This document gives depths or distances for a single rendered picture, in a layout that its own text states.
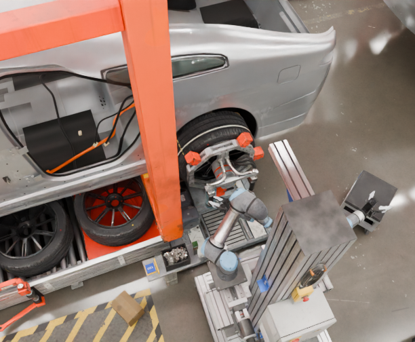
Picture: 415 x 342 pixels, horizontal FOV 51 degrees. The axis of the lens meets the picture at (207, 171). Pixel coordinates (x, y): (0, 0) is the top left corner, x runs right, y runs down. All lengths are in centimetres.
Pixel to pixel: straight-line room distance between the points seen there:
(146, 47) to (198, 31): 110
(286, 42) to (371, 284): 226
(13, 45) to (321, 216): 137
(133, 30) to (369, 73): 415
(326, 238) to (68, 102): 257
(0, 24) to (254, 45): 171
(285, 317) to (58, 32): 187
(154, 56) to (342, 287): 289
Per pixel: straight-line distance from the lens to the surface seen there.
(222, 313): 307
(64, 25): 163
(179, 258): 336
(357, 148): 477
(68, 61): 264
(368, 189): 414
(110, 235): 355
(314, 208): 196
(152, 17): 165
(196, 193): 395
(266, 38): 298
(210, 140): 312
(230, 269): 286
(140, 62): 178
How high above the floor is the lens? 373
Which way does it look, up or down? 60 degrees down
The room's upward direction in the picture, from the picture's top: 3 degrees clockwise
